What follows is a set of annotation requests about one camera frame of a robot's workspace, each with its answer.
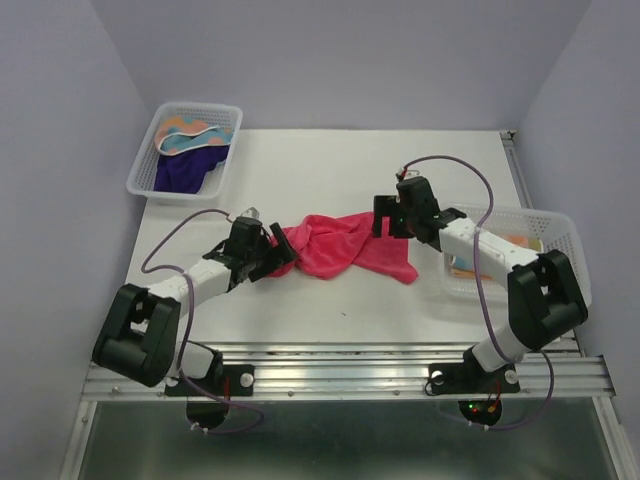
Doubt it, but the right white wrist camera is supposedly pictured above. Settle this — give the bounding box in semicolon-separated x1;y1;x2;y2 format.
396;168;421;182

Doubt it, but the blue orange patterned towel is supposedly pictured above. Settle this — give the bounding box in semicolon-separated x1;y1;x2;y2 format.
154;116;234;156

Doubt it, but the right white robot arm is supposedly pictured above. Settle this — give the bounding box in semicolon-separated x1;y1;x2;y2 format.
372;176;588;395

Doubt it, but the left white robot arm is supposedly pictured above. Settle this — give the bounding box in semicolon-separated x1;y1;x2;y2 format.
91;217;297;387

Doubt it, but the purple towel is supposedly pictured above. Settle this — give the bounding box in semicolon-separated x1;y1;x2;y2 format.
154;145;230;194

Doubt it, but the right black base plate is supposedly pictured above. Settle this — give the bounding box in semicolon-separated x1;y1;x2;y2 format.
425;363;521;396

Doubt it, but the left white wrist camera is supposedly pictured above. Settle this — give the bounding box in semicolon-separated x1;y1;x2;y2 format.
237;207;260;220

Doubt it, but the white basket at right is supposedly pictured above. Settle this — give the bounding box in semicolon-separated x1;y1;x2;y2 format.
440;203;592;306

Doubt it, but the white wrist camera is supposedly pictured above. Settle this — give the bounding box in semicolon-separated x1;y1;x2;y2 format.
237;207;260;220
396;168;421;182

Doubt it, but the white basket at left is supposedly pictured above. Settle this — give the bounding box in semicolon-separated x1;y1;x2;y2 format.
126;101;243;205

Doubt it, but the orange polka dot towel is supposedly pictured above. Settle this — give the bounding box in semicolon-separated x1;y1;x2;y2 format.
449;235;544;279

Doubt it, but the pink towel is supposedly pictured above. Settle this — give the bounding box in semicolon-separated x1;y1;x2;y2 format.
270;212;418;285

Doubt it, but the white basket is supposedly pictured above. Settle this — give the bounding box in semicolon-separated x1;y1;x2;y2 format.
126;101;243;205
440;203;592;306

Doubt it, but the aluminium mounting rail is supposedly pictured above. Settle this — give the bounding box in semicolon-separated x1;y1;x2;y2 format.
82;342;616;401

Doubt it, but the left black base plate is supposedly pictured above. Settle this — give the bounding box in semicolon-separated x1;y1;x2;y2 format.
164;364;255;398

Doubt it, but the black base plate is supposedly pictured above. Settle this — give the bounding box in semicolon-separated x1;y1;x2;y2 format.
425;363;521;396
164;364;255;398

